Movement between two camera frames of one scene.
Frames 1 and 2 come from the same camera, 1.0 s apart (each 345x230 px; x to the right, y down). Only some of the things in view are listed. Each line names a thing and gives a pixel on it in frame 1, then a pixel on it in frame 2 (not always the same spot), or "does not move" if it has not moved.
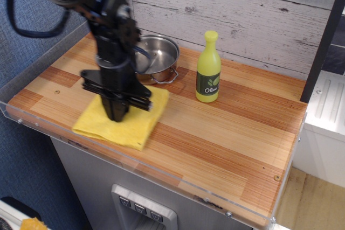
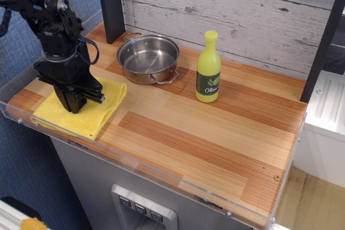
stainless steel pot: [154, 58] does not move
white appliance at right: [320, 150] does not move
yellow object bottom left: [33, 224] does not move
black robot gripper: [118, 79] to [74, 72]
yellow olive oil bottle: [208, 82] does not move
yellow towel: [136, 131] to [89, 120]
